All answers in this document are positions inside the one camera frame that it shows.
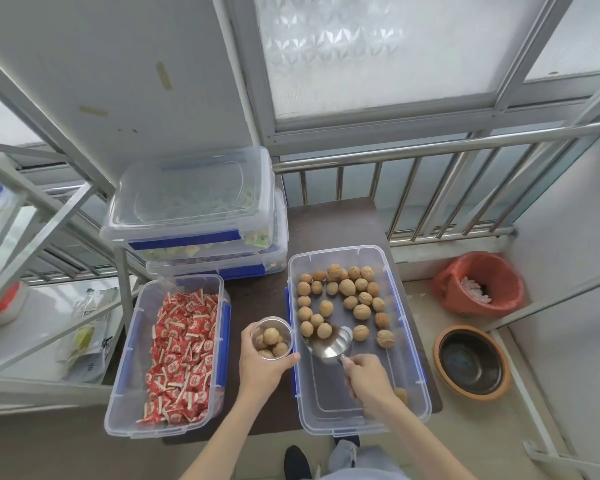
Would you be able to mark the person's right hand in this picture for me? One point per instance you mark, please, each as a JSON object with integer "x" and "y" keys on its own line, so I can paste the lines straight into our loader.
{"x": 372, "y": 382}

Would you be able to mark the person's left hand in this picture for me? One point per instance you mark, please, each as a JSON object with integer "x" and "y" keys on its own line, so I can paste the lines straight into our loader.
{"x": 260, "y": 374}

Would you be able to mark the person's left thumb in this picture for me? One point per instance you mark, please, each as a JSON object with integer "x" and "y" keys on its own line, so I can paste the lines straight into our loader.
{"x": 287, "y": 362}

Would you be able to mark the person's right thumb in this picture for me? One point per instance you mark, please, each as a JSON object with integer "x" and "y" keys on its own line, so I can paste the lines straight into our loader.
{"x": 354, "y": 360}

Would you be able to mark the metal scoop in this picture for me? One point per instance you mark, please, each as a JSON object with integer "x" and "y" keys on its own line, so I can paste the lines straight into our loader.
{"x": 327, "y": 347}

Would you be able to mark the clear plastic cup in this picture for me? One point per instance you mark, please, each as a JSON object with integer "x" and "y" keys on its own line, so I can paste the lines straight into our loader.
{"x": 272, "y": 324}

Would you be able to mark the person's right forearm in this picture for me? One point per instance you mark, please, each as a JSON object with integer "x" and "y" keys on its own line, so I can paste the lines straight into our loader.
{"x": 415, "y": 439}

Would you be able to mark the person's left forearm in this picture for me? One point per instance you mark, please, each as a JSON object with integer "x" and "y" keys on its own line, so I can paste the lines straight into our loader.
{"x": 230, "y": 434}

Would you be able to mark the round walnut in cup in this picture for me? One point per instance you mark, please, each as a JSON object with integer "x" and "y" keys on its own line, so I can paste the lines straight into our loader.
{"x": 272, "y": 336}
{"x": 265, "y": 354}
{"x": 280, "y": 349}

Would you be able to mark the clear bin with blue clips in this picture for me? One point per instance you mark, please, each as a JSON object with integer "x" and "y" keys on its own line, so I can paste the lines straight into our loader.
{"x": 130, "y": 374}
{"x": 325, "y": 389}

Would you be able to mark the group of loose walnuts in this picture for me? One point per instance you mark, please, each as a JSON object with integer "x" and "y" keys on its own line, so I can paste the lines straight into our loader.
{"x": 347, "y": 287}

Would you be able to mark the grey trousers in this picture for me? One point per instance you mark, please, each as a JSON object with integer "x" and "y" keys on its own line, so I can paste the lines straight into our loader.
{"x": 365, "y": 462}

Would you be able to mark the pile of red candy packets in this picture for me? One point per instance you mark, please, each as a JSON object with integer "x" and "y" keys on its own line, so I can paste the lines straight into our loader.
{"x": 182, "y": 354}

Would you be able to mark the clear lidded storage box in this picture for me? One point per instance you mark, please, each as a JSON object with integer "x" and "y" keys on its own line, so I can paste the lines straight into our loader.
{"x": 190, "y": 194}
{"x": 275, "y": 254}

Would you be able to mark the brown glazed clay pot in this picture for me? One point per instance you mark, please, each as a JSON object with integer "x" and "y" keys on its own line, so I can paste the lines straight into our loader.
{"x": 472, "y": 362}

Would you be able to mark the heap of green yellow packets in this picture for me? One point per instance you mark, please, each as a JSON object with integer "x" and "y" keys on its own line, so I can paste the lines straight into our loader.
{"x": 260, "y": 238}

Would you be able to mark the white crumpled tissue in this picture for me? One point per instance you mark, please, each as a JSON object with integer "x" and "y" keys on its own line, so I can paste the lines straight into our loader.
{"x": 476, "y": 289}

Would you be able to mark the red bag lined waste bin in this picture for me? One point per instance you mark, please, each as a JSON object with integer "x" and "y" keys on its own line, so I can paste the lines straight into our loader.
{"x": 480, "y": 264}

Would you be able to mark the clear plastic packaging bag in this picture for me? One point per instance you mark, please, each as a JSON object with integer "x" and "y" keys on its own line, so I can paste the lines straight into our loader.
{"x": 87, "y": 334}

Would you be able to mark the steel balcony railing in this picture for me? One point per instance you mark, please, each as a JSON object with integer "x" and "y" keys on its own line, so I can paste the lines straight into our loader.
{"x": 430, "y": 147}

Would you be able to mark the grey metal shelf rack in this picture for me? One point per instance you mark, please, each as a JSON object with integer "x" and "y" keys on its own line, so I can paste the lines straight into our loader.
{"x": 45, "y": 214}

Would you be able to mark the white tub with red label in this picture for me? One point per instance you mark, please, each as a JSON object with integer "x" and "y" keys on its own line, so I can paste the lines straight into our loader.
{"x": 5, "y": 307}

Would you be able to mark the frosted glass window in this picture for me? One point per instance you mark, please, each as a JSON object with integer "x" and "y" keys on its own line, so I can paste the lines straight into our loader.
{"x": 380, "y": 49}

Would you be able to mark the yellowed tape strip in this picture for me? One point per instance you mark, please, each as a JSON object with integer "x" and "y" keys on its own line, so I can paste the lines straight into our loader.
{"x": 93, "y": 111}

